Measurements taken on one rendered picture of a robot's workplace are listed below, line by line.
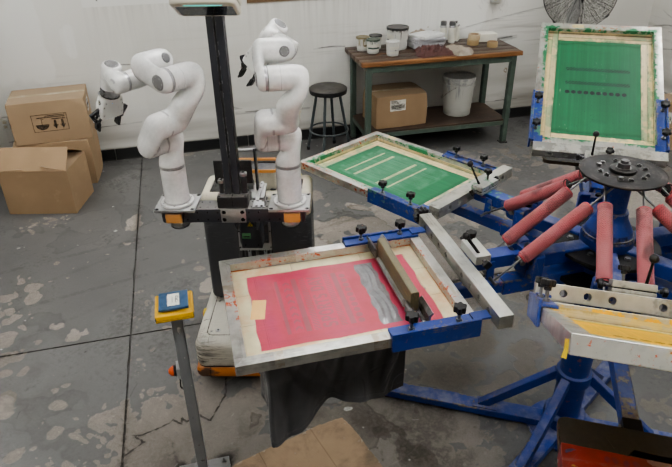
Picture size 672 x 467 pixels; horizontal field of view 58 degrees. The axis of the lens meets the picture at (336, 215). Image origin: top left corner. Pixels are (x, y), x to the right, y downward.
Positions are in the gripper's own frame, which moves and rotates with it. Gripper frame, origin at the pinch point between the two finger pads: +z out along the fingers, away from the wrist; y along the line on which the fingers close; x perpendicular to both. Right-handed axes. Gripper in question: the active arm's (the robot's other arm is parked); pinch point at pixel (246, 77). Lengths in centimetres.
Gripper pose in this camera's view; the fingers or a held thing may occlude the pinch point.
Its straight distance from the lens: 255.3
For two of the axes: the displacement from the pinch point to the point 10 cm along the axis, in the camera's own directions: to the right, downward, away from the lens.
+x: -4.7, 3.7, -8.0
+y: -7.0, -7.1, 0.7
